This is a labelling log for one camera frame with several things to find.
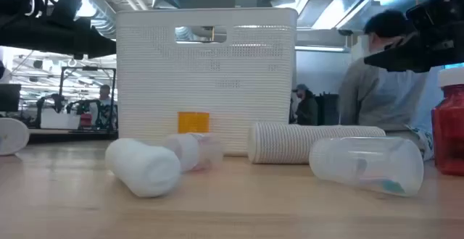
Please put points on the black table frame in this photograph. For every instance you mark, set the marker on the black table frame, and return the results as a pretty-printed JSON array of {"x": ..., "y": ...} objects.
[{"x": 72, "y": 136}]

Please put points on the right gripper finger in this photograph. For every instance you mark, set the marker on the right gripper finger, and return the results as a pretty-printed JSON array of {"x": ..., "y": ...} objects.
[
  {"x": 406, "y": 65},
  {"x": 398, "y": 52}
]

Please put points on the white perforated plastic basket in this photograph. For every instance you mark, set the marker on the white perforated plastic basket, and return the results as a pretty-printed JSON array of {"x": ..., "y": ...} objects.
[{"x": 235, "y": 87}]

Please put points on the white opaque plastic bottle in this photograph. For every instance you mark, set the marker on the white opaque plastic bottle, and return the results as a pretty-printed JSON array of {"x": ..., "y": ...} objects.
[{"x": 145, "y": 168}]

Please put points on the beige ribbed bandage roll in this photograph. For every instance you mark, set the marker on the beige ribbed bandage roll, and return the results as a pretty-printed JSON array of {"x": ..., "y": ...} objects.
[{"x": 279, "y": 143}]

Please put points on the clear vial teal contents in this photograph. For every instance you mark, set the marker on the clear vial teal contents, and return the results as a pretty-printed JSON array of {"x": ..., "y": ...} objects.
[{"x": 362, "y": 166}]

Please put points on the person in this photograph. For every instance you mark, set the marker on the person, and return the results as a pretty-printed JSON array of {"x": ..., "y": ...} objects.
[
  {"x": 380, "y": 94},
  {"x": 105, "y": 99},
  {"x": 307, "y": 108}
]

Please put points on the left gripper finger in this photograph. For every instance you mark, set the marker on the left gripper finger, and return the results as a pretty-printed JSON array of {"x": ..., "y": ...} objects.
[
  {"x": 103, "y": 41},
  {"x": 103, "y": 52}
]

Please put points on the red pill bottle white cap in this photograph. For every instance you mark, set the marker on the red pill bottle white cap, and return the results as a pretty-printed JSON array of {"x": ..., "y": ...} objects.
[{"x": 451, "y": 130}]

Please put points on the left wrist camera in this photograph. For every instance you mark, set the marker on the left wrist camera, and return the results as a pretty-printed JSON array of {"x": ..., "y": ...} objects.
[{"x": 65, "y": 3}]

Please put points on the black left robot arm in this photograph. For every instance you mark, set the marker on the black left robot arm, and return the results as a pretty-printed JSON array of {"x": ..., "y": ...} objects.
[{"x": 25, "y": 34}]

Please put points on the white tape roll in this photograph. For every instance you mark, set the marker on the white tape roll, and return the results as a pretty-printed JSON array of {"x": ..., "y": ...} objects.
[{"x": 12, "y": 136}]

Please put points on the black monitor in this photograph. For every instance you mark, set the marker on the black monitor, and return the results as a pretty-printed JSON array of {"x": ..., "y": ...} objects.
[{"x": 10, "y": 97}]

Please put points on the dome security camera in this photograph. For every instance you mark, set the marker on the dome security camera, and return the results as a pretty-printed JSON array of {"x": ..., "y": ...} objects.
[{"x": 345, "y": 32}]

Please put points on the clear vial pink contents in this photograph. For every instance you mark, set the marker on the clear vial pink contents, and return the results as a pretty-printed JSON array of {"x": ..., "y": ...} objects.
[{"x": 199, "y": 151}]

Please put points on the strip light fixture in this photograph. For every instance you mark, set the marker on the strip light fixture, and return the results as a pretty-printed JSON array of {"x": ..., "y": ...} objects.
[{"x": 319, "y": 49}]

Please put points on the black folding panels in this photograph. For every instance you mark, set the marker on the black folding panels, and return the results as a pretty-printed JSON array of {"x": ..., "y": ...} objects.
[{"x": 327, "y": 110}]

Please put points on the white box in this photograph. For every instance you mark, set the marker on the white box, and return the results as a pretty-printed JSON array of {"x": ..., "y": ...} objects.
[{"x": 59, "y": 119}]

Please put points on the black metal rig frame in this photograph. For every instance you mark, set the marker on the black metal rig frame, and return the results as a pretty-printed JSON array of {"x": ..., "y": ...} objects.
[{"x": 88, "y": 68}]

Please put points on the orange pill bottle white cap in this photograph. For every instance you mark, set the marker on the orange pill bottle white cap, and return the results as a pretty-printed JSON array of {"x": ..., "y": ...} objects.
[{"x": 193, "y": 122}]

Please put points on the packet blue print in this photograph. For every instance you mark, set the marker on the packet blue print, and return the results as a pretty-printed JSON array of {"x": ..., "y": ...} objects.
[{"x": 424, "y": 143}]

